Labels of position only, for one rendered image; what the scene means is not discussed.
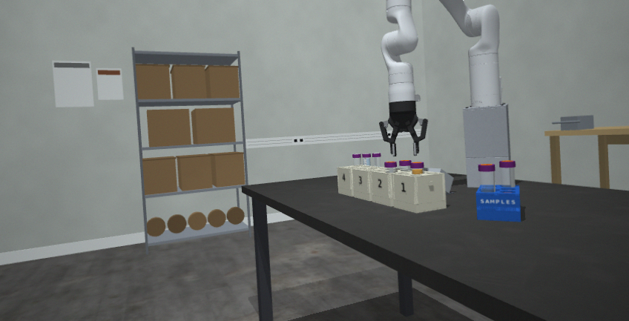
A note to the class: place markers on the white bucket adapter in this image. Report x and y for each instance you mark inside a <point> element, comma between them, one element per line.
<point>419,192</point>
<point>345,179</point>
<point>362,182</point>
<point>381,182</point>

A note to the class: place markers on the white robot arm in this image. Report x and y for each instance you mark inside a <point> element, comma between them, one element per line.
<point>485,82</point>

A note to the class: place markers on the blue tube rack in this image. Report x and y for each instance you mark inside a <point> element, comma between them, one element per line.
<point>499,206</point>

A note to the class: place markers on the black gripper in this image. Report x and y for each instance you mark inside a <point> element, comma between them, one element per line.
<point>403,118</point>

